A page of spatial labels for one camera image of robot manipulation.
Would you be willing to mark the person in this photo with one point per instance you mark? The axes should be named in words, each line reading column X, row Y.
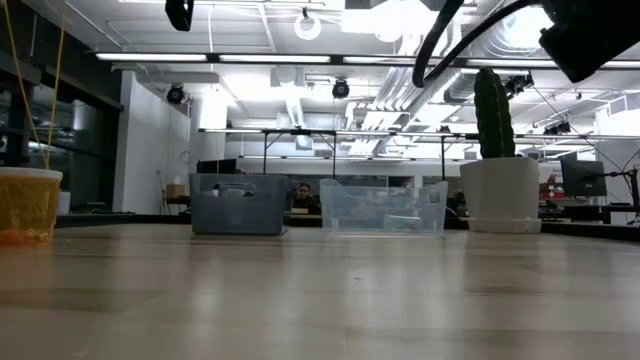
column 305, row 197

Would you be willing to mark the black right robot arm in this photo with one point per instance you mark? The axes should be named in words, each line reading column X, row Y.
column 590, row 35

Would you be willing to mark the silver ventilation duct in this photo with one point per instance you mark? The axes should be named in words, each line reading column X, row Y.
column 400, row 90

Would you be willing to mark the black background rig frame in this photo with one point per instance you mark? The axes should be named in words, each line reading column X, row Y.
column 334, row 150

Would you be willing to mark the grey plastic bin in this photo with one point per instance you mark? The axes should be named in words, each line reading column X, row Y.
column 239, row 210

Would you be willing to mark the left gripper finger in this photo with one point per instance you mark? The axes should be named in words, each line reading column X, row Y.
column 180, row 25

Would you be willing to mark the clear plastic bin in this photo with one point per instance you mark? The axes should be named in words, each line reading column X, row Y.
column 360, row 205

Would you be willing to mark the white waste bin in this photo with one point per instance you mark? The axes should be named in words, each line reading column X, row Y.
column 64, row 202

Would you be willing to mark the orange pill bottle white cap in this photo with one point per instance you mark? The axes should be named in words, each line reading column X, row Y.
column 27, row 210

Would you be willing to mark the black ceiling camera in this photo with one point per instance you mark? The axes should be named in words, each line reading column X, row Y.
column 340, row 88
column 175, row 94

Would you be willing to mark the green cactus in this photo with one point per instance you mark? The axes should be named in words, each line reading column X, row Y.
column 494, row 115

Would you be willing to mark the cardboard box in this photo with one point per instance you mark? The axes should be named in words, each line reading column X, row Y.
column 175, row 191

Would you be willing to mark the white plant pot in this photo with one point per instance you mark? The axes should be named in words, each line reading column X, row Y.
column 500, row 195

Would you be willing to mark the long ceiling light bar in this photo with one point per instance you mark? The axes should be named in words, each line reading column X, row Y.
column 150, row 57

